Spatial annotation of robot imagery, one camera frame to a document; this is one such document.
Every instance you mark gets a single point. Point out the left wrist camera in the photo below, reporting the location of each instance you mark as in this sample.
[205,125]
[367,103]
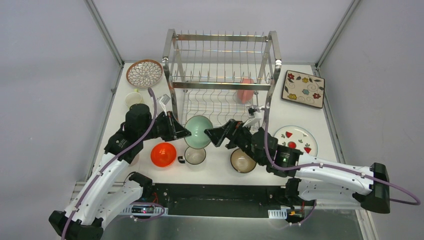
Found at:
[163,100]

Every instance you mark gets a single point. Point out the mint green bowl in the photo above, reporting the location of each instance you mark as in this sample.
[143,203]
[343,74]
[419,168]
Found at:
[197,125]

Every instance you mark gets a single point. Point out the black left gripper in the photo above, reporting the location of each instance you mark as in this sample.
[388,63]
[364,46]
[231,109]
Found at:
[171,126]

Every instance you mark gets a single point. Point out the white ribbed mug black rim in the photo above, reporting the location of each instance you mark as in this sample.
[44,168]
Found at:
[192,156]

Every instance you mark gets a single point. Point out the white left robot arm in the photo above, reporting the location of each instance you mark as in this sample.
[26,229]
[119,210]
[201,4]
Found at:
[88,215]

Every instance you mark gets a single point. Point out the beige bowl dark rim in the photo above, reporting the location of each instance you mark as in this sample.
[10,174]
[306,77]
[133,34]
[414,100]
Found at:
[241,162]

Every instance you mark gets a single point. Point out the stainless steel dish rack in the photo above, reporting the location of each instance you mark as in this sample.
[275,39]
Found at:
[204,72]

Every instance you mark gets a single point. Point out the light green mug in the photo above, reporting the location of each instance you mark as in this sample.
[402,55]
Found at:
[133,98]

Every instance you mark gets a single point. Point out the square floral plate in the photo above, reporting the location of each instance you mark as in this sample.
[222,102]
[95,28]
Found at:
[304,89]

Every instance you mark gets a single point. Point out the pink mug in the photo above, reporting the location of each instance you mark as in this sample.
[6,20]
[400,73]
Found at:
[244,95]

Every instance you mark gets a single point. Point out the brown floral round plate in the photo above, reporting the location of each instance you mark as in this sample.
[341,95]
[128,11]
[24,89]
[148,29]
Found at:
[144,73]

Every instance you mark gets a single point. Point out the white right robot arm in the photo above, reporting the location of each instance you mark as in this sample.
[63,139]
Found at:
[309,178]

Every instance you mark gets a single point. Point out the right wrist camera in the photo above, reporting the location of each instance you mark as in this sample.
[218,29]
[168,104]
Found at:
[255,115]

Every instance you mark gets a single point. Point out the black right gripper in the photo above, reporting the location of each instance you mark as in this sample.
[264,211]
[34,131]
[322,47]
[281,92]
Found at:
[218,135]

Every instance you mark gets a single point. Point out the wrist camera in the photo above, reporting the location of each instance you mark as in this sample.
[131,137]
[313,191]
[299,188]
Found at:
[163,100]
[255,115]

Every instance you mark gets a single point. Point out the orange plastic bowl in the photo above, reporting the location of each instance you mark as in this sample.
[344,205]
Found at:
[163,155]

